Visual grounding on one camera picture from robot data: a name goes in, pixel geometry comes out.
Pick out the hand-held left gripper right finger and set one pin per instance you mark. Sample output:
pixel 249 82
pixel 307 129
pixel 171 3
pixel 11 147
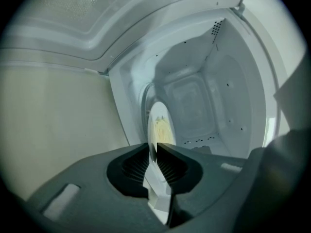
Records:
pixel 206 178

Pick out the glass microwave turntable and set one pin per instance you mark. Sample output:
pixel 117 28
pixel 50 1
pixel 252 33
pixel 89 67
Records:
pixel 144 98

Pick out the white plate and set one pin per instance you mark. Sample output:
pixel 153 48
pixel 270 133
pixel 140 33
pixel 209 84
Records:
pixel 152 120

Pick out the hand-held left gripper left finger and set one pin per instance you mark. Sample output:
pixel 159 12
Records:
pixel 92 186

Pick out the white microwave door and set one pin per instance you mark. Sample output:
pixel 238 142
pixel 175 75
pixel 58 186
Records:
pixel 97 21

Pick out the pale yellow food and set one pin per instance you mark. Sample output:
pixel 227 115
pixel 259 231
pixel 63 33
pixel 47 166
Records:
pixel 162 130

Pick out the white microwave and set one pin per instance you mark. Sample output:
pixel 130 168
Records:
pixel 233 101

